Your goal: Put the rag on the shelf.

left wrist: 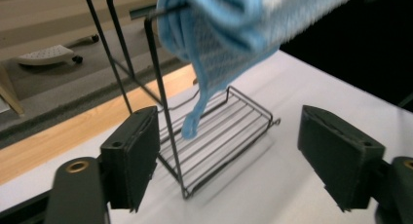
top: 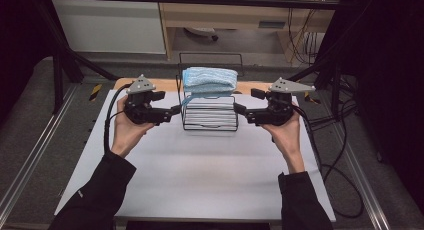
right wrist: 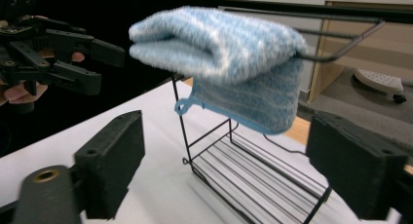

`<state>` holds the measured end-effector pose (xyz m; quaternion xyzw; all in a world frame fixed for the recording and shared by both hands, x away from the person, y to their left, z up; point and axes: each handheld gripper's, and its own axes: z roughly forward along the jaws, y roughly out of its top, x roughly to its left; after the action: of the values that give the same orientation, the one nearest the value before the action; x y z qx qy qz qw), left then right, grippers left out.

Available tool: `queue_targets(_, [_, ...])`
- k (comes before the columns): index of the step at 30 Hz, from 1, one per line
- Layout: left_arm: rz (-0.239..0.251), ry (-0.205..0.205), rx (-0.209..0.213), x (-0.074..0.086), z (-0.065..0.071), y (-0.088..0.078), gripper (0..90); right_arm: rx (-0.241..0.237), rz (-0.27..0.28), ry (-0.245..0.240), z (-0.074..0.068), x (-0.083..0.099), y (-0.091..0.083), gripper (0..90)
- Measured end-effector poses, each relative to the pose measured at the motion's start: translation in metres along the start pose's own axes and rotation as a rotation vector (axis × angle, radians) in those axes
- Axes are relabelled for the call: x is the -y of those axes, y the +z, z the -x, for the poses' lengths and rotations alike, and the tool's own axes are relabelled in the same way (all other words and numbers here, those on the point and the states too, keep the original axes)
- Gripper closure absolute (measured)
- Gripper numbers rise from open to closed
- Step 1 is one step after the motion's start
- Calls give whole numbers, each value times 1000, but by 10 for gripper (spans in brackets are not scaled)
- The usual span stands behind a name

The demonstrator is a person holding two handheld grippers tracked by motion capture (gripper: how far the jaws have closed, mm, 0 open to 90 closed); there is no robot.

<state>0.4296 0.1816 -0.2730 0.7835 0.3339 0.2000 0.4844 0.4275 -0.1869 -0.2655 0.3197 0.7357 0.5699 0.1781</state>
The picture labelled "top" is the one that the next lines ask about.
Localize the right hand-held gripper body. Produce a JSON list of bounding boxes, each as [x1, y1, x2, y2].
[[245, 77, 317, 127]]

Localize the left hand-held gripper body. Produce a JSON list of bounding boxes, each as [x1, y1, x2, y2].
[[123, 74, 168, 126]]

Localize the black wire rack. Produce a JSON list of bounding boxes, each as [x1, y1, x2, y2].
[[175, 52, 245, 132]]

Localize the blue striped towel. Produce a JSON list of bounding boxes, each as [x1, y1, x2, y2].
[[181, 66, 239, 107]]

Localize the person's left hand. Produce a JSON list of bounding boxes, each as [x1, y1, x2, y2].
[[110, 95, 156, 159]]

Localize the person's right hand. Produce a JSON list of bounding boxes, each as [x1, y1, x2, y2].
[[261, 101, 307, 175]]

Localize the yellow black tape strip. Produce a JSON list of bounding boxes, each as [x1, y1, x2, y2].
[[88, 83, 103, 103], [303, 90, 322, 105]]

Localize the white table mat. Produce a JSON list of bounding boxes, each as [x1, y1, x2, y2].
[[54, 89, 337, 223]]

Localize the office chair base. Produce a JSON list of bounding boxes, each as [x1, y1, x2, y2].
[[184, 26, 220, 42]]

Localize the light wooden desk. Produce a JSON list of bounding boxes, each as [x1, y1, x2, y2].
[[156, 0, 344, 61]]

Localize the white cabinet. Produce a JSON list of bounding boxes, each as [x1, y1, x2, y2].
[[49, 0, 167, 55]]

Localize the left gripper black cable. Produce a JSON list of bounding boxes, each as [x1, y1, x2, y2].
[[103, 82, 133, 155]]

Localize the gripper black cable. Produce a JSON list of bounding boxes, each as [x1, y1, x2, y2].
[[292, 104, 365, 220], [103, 82, 133, 155]]

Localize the black floor cables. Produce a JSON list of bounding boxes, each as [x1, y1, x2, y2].
[[303, 74, 359, 134]]

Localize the black metal frame strut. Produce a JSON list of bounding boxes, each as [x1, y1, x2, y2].
[[36, 0, 119, 115], [283, 46, 346, 121]]

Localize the hanging black cable bundle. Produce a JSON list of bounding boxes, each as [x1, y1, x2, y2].
[[286, 0, 329, 65]]

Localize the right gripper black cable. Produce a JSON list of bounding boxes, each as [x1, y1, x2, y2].
[[292, 104, 365, 220]]

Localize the aluminium rail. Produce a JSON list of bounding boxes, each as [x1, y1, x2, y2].
[[331, 121, 392, 230], [0, 84, 80, 218]]

